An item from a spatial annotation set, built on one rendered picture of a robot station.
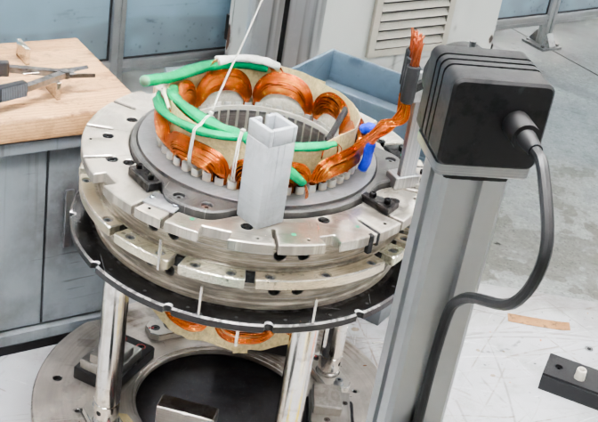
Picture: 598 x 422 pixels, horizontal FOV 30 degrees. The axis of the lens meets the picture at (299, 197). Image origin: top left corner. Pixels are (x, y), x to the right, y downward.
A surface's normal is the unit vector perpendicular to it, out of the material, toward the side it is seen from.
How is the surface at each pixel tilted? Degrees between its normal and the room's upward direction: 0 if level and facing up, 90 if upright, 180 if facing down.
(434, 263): 90
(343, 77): 90
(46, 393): 0
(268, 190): 90
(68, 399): 0
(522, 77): 0
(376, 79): 90
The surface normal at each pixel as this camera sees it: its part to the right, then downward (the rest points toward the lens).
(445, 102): -0.98, -0.05
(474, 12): 0.51, 0.48
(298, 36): -0.06, 0.48
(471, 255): 0.15, 0.50
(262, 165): -0.77, 0.21
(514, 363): 0.14, -0.86
